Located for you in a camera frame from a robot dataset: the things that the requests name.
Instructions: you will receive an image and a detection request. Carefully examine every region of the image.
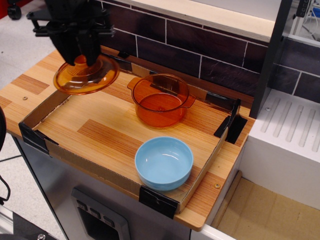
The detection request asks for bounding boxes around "grey oven control panel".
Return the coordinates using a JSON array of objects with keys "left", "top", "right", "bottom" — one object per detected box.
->
[{"left": 71, "top": 188, "right": 131, "bottom": 240}]

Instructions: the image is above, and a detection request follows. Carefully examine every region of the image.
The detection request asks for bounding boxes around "dark grey right shelf post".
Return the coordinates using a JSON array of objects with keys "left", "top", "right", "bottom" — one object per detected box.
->
[{"left": 249, "top": 0, "right": 292, "bottom": 119}]

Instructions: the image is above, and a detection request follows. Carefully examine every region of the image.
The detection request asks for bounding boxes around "orange glass pot lid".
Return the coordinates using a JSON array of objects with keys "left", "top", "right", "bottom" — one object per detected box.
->
[{"left": 53, "top": 54, "right": 120, "bottom": 95}]

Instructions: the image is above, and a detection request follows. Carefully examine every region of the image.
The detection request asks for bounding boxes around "light blue bowl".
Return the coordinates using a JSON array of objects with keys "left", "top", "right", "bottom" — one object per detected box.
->
[{"left": 134, "top": 136, "right": 194, "bottom": 191}]

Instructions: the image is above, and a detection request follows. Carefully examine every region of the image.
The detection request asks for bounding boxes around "orange glass pot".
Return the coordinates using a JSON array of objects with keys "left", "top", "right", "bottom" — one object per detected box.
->
[{"left": 127, "top": 73, "right": 196, "bottom": 128}]

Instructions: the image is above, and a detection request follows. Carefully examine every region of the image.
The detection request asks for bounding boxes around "white toy sink drainboard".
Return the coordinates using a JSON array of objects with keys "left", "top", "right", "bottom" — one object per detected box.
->
[{"left": 239, "top": 90, "right": 320, "bottom": 209}]

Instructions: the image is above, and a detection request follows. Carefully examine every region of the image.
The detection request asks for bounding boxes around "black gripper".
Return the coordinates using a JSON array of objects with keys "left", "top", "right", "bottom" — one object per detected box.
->
[{"left": 26, "top": 0, "right": 115, "bottom": 66}]

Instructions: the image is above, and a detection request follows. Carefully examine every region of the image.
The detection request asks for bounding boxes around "cardboard fence with black tape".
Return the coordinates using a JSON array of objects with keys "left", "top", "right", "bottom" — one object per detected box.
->
[{"left": 20, "top": 51, "right": 255, "bottom": 228}]

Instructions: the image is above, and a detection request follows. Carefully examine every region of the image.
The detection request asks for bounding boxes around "light wooden shelf board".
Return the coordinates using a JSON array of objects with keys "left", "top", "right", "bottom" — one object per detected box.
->
[{"left": 101, "top": 0, "right": 275, "bottom": 43}]

